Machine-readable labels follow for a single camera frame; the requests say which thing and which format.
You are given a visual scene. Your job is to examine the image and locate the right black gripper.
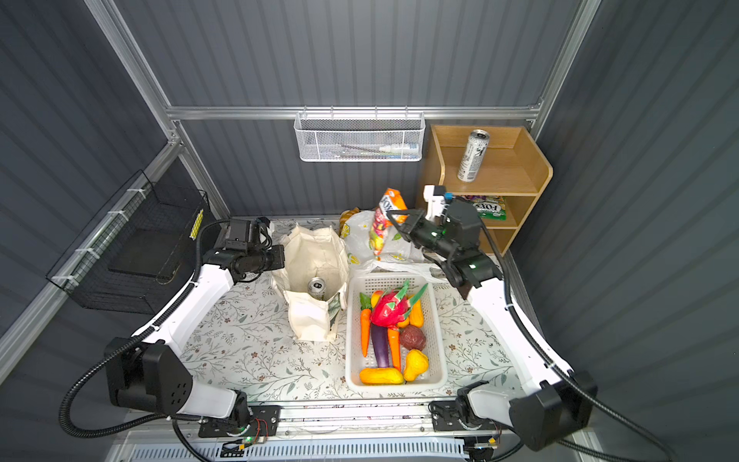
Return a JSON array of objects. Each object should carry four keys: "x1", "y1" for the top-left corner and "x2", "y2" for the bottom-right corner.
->
[{"x1": 388, "y1": 209, "x2": 456, "y2": 264}]

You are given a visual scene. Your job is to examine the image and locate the white lemon-print plastic bag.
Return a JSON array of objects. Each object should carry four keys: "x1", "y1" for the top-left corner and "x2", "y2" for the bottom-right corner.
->
[{"x1": 343, "y1": 209, "x2": 463, "y2": 284}]

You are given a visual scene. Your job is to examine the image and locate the orange pink candy bag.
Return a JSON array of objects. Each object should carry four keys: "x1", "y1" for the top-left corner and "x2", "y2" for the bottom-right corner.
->
[{"x1": 369, "y1": 188, "x2": 407, "y2": 256}]

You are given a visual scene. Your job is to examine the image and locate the cream canvas tote bag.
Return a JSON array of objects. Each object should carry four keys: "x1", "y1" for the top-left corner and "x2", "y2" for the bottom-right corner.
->
[{"x1": 273, "y1": 225, "x2": 349, "y2": 342}]

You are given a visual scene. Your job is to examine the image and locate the silver drink can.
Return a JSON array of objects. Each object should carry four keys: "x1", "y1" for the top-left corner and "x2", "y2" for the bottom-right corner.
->
[
  {"x1": 457, "y1": 129, "x2": 490, "y2": 183},
  {"x1": 307, "y1": 276, "x2": 327, "y2": 300}
]

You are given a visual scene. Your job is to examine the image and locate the green candy bag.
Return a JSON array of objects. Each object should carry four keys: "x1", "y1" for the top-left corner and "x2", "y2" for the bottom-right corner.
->
[{"x1": 463, "y1": 196, "x2": 507, "y2": 221}]

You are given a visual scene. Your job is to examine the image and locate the white plastic produce basket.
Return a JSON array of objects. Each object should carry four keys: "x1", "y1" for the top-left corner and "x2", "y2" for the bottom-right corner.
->
[{"x1": 346, "y1": 273, "x2": 448, "y2": 396}]

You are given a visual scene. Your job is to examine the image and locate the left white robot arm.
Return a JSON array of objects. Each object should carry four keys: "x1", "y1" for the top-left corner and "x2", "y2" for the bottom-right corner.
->
[{"x1": 105, "y1": 244, "x2": 285, "y2": 427}]

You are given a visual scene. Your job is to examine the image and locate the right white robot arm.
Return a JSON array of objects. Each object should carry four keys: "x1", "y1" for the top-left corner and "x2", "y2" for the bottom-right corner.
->
[{"x1": 387, "y1": 199, "x2": 593, "y2": 452}]

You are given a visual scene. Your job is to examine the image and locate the pink dragon fruit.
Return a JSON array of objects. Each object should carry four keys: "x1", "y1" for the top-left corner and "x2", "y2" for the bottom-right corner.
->
[{"x1": 371, "y1": 281, "x2": 428, "y2": 328}]

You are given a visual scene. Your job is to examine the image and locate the toothpaste tube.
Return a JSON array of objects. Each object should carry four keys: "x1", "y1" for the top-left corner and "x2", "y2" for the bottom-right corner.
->
[{"x1": 339, "y1": 142, "x2": 421, "y2": 160}]

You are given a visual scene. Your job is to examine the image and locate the left orange carrot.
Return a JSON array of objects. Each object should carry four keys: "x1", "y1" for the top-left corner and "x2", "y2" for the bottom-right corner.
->
[{"x1": 359, "y1": 293, "x2": 373, "y2": 357}]

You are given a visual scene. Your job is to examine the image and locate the purple eggplant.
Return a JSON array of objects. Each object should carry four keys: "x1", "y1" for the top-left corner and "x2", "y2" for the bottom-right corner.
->
[{"x1": 371, "y1": 325, "x2": 392, "y2": 369}]

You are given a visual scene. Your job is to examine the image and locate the dark red passion fruit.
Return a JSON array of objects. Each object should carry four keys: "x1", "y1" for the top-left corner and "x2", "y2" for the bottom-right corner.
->
[{"x1": 400, "y1": 325, "x2": 426, "y2": 350}]

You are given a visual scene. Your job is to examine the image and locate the wooden shelf unit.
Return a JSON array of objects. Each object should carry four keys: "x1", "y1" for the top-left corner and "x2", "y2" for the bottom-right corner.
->
[{"x1": 416, "y1": 125, "x2": 553, "y2": 253}]

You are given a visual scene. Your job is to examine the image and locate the yellow pear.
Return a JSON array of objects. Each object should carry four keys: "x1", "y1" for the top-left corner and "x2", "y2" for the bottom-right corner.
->
[{"x1": 403, "y1": 350, "x2": 429, "y2": 382}]

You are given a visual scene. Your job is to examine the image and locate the yellow corn cob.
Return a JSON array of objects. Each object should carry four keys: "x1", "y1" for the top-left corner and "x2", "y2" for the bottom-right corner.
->
[{"x1": 359, "y1": 367, "x2": 405, "y2": 386}]

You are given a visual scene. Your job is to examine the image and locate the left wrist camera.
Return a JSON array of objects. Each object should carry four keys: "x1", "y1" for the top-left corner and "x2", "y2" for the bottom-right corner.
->
[{"x1": 223, "y1": 217, "x2": 273, "y2": 252}]

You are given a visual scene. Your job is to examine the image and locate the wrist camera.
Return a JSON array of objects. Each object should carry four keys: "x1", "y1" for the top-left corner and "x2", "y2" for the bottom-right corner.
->
[
  {"x1": 223, "y1": 217, "x2": 273, "y2": 252},
  {"x1": 423, "y1": 185, "x2": 446, "y2": 221}
]

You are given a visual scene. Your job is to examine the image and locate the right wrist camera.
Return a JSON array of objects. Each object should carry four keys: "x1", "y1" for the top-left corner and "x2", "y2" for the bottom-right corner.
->
[{"x1": 423, "y1": 185, "x2": 446, "y2": 221}]

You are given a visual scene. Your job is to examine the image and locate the black wire wall basket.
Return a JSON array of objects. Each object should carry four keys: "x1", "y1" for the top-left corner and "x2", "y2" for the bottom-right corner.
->
[{"x1": 46, "y1": 172, "x2": 213, "y2": 315}]

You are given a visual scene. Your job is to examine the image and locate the white wire wall basket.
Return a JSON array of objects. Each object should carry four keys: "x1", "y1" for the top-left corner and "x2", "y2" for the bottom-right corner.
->
[{"x1": 294, "y1": 112, "x2": 426, "y2": 163}]

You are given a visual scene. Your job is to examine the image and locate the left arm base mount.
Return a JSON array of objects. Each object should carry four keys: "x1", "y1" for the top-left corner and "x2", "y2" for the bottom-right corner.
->
[{"x1": 198, "y1": 405, "x2": 282, "y2": 440}]

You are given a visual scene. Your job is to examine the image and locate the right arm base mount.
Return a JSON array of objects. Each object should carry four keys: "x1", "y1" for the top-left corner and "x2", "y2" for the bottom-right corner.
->
[{"x1": 427, "y1": 381, "x2": 512, "y2": 433}]

